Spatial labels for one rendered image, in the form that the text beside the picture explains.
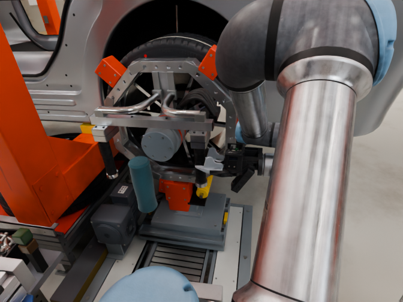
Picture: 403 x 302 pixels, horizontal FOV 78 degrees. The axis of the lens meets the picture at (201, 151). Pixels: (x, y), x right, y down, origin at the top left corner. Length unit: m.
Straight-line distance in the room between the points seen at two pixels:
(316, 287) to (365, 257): 1.55
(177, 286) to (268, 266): 0.10
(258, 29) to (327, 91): 0.13
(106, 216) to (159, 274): 1.06
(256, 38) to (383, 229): 1.78
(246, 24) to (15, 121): 0.86
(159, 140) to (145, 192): 0.30
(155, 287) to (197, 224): 1.17
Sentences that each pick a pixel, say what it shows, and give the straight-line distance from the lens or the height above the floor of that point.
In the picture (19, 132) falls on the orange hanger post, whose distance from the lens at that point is 1.07.
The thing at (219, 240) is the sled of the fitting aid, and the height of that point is 0.15.
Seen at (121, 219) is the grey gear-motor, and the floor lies 0.40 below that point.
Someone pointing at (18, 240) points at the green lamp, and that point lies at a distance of 1.07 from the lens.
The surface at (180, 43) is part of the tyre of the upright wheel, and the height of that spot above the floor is 1.17.
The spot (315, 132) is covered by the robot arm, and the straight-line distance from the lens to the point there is 0.30.
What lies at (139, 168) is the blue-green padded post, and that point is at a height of 0.73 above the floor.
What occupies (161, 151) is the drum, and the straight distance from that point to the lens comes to 0.93.
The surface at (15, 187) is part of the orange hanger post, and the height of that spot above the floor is 0.73.
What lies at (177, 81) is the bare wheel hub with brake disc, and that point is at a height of 0.96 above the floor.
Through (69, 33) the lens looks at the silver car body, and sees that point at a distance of 1.41.
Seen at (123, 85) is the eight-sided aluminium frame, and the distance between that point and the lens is 1.04.
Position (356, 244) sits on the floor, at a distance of 1.86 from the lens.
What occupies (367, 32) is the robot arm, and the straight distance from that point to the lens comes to 0.38.
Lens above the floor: 1.31
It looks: 31 degrees down
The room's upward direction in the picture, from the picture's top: 3 degrees counter-clockwise
